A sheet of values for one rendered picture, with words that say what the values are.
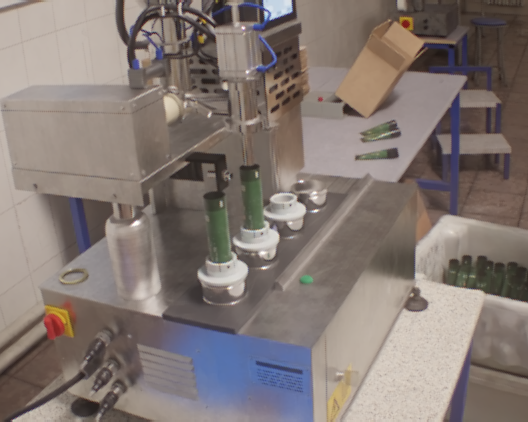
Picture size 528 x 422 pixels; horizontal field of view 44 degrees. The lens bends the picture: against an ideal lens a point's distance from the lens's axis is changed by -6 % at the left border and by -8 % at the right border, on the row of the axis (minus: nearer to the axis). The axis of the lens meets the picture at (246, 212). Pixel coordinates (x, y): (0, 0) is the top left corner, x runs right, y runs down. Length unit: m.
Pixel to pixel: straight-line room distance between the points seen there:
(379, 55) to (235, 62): 1.75
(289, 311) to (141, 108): 0.35
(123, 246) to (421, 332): 0.67
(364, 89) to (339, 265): 1.70
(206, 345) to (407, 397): 0.42
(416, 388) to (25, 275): 1.91
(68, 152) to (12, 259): 1.77
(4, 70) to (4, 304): 0.91
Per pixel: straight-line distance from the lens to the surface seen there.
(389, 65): 2.70
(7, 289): 2.78
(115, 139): 0.96
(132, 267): 1.04
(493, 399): 1.89
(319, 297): 1.03
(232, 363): 1.00
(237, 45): 0.97
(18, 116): 1.08
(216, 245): 0.97
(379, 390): 1.28
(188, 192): 1.34
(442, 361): 1.35
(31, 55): 2.77
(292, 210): 1.16
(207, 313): 0.99
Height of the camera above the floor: 1.56
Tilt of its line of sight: 24 degrees down
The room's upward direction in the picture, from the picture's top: 5 degrees counter-clockwise
